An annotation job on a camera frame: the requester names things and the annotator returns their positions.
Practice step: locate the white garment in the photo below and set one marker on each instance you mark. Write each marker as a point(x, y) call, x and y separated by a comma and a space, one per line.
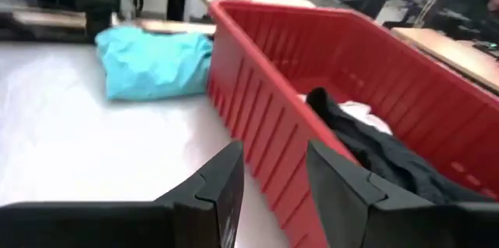
point(362, 113)

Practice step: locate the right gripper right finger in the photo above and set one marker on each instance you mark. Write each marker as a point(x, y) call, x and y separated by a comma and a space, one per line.
point(390, 220)

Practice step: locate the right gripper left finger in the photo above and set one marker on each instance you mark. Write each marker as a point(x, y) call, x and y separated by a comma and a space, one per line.
point(156, 224)

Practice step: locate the black garment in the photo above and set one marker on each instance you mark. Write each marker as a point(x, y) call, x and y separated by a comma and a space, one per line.
point(382, 154)

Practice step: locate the red plastic laundry basket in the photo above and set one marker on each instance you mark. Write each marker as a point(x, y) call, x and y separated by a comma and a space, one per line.
point(390, 64)

